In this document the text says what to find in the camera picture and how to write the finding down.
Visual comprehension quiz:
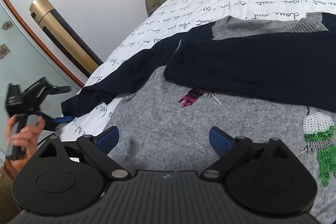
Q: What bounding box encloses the gold black tower fan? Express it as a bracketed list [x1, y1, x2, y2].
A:
[29, 0, 102, 77]

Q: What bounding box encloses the grey navy knit sweater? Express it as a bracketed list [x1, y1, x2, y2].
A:
[62, 12, 335, 223]

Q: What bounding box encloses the person's left hand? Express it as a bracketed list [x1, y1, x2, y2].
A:
[5, 115, 45, 176]

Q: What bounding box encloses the white script-print bed sheet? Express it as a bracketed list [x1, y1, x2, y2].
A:
[87, 0, 335, 85]

